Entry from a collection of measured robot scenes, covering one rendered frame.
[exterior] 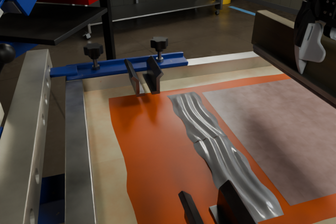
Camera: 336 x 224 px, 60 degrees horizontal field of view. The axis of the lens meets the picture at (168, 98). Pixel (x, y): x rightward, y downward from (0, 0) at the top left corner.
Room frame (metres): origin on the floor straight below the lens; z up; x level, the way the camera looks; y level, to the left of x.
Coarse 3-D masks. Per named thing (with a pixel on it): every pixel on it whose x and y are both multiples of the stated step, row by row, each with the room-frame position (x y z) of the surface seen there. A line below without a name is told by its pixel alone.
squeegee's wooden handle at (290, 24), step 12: (264, 12) 0.62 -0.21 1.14; (264, 24) 0.60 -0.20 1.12; (276, 24) 0.56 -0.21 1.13; (288, 24) 0.54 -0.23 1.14; (252, 36) 0.64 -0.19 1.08; (264, 36) 0.60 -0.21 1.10; (276, 36) 0.56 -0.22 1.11; (288, 36) 0.52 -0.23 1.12; (324, 36) 0.47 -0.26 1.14; (276, 48) 0.55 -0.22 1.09; (288, 48) 0.52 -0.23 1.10; (324, 48) 0.44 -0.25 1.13; (288, 60) 0.51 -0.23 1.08; (324, 60) 0.43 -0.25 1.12; (312, 72) 0.45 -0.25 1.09; (324, 72) 0.43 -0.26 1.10; (324, 84) 0.42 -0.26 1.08
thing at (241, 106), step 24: (120, 96) 0.59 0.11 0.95; (144, 96) 0.59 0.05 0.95; (216, 96) 0.59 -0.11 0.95; (240, 96) 0.59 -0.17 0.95; (264, 96) 0.59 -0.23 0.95; (288, 96) 0.59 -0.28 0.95; (312, 96) 0.59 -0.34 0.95; (120, 120) 0.49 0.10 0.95; (144, 120) 0.49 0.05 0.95; (168, 120) 0.49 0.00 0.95; (240, 120) 0.49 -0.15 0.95; (264, 120) 0.49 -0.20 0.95; (288, 120) 0.49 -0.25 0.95; (120, 144) 0.41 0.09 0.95; (144, 144) 0.41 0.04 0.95; (168, 144) 0.41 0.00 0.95
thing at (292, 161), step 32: (288, 128) 0.46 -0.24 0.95; (320, 128) 0.46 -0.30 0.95; (128, 160) 0.37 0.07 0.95; (160, 160) 0.37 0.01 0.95; (192, 160) 0.37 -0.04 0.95; (256, 160) 0.37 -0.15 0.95; (288, 160) 0.37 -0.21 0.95; (320, 160) 0.37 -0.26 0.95; (128, 192) 0.30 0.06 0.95; (160, 192) 0.30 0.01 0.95; (192, 192) 0.30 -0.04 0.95; (288, 192) 0.30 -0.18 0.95; (320, 192) 0.30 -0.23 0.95
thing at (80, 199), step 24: (144, 72) 0.65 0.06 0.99; (168, 72) 0.67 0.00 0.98; (192, 72) 0.69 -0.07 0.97; (216, 72) 0.71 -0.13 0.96; (72, 96) 0.53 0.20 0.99; (72, 120) 0.44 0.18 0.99; (72, 144) 0.37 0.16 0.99; (72, 168) 0.32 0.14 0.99; (72, 192) 0.27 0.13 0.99; (72, 216) 0.24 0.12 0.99; (96, 216) 0.25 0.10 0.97
